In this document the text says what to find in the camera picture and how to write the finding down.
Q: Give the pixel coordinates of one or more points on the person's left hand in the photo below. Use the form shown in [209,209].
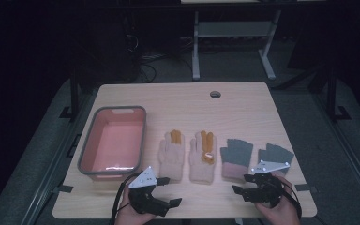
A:
[128,215]

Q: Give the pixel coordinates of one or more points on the beige and orange knit glove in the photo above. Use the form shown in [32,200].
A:
[200,170]
[171,156]

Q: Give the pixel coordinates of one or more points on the black tape strip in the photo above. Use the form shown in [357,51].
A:
[63,189]
[306,188]

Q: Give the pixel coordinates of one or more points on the black metal post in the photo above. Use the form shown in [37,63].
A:
[74,93]
[331,93]

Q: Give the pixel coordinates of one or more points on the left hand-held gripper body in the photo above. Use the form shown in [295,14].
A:
[147,200]

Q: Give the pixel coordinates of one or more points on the grey metal desk frame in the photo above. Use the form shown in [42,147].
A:
[231,28]

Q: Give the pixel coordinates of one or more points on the grey metal rail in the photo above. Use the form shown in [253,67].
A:
[42,193]
[356,162]

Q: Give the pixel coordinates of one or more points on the person's right hand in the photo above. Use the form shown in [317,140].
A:
[281,216]

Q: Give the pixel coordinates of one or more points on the grey and pink fingerless glove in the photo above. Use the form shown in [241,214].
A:
[276,153]
[236,153]

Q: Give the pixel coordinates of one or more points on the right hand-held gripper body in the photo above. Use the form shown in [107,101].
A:
[264,190]

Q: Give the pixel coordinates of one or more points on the pink basin with grey rim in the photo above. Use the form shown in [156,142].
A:
[115,140]

